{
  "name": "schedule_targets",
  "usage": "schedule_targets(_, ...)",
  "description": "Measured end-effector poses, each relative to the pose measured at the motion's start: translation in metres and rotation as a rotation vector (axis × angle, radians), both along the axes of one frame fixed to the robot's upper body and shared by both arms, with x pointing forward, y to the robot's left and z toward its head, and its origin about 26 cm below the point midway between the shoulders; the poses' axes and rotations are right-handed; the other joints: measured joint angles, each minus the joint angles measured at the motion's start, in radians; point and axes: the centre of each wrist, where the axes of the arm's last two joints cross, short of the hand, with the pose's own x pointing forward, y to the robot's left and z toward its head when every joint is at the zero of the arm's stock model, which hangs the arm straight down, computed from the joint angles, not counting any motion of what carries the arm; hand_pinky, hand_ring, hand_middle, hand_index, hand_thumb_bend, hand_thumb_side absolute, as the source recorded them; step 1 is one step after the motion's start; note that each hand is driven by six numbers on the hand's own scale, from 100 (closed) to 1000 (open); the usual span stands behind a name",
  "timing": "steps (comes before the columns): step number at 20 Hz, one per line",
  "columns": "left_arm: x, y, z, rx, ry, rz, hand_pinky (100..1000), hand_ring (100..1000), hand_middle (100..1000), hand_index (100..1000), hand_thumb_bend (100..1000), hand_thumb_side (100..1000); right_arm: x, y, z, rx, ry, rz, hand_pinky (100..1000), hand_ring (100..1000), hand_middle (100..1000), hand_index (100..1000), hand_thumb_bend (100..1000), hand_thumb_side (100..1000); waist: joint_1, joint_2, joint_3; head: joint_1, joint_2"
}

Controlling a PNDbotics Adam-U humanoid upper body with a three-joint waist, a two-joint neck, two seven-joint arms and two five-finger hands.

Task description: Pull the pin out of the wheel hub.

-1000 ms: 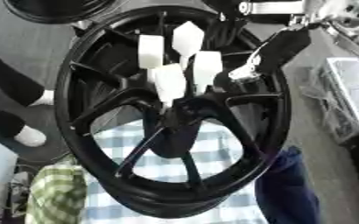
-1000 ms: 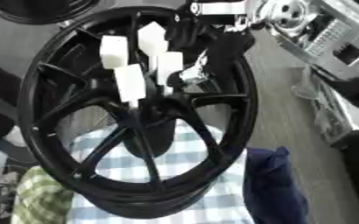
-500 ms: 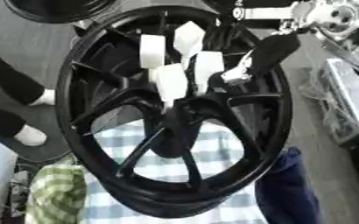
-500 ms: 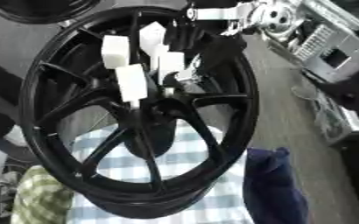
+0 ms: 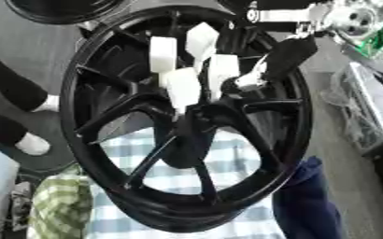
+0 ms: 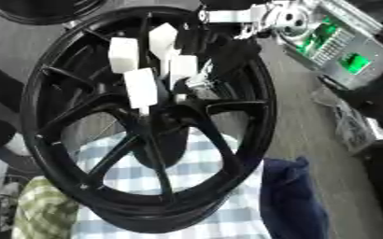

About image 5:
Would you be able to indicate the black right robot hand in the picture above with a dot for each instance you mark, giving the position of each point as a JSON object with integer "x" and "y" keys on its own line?
{"x": 290, "y": 57}

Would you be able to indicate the black spoked wheel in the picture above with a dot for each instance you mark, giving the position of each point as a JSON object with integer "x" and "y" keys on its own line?
{"x": 146, "y": 105}

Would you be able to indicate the black round wheel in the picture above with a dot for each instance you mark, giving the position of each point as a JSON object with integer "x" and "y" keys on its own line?
{"x": 64, "y": 12}

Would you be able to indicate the grey box with clear plastic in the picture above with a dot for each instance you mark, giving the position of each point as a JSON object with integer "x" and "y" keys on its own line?
{"x": 372, "y": 105}

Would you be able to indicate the dark blue cloth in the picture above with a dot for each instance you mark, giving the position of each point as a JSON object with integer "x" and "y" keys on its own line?
{"x": 306, "y": 205}

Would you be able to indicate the green checked cloth bundle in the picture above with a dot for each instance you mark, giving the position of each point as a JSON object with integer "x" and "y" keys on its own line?
{"x": 61, "y": 205}

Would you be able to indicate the person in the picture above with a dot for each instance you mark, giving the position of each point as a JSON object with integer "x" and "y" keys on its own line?
{"x": 7, "y": 88}

